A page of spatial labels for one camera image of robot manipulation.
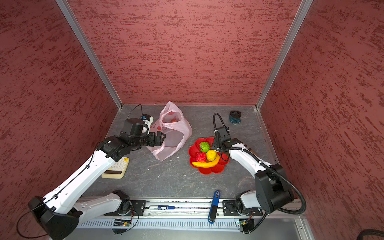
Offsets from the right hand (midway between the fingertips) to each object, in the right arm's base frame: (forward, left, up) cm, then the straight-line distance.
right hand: (216, 147), depth 89 cm
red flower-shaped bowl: (+2, +13, -5) cm, 14 cm away
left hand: (-3, +32, +16) cm, 36 cm away
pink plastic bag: (+6, +24, +17) cm, 30 cm away
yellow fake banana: (-9, +6, -3) cm, 12 cm away
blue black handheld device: (-33, +5, -3) cm, 34 cm away
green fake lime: (+2, +7, -1) cm, 7 cm away
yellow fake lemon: (-4, +3, -1) cm, 6 cm away
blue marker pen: (-30, +32, -6) cm, 44 cm away
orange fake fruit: (+7, +24, +18) cm, 31 cm away
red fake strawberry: (-5, +9, -2) cm, 11 cm away
